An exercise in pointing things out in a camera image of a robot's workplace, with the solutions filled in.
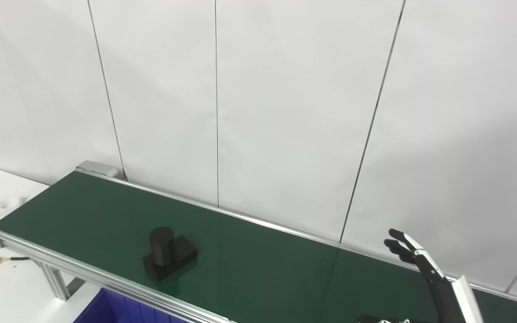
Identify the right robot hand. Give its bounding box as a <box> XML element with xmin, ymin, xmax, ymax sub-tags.
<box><xmin>357</xmin><ymin>228</ymin><xmax>483</xmax><ymax>323</ymax></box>

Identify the black cylinder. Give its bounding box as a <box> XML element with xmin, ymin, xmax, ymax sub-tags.
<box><xmin>143</xmin><ymin>227</ymin><xmax>197</xmax><ymax>282</ymax></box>

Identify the green conveyor belt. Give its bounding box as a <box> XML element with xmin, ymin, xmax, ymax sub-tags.
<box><xmin>0</xmin><ymin>168</ymin><xmax>517</xmax><ymax>323</ymax></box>

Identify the blue plastic bin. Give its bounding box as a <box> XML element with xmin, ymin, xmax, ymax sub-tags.
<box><xmin>74</xmin><ymin>288</ymin><xmax>183</xmax><ymax>323</ymax></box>

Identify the grey conveyor end housing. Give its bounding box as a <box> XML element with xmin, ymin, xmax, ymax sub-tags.
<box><xmin>75</xmin><ymin>161</ymin><xmax>120</xmax><ymax>179</ymax></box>

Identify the aluminium conveyor leg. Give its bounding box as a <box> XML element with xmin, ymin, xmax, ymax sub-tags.
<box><xmin>39</xmin><ymin>262</ymin><xmax>86</xmax><ymax>301</ymax></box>

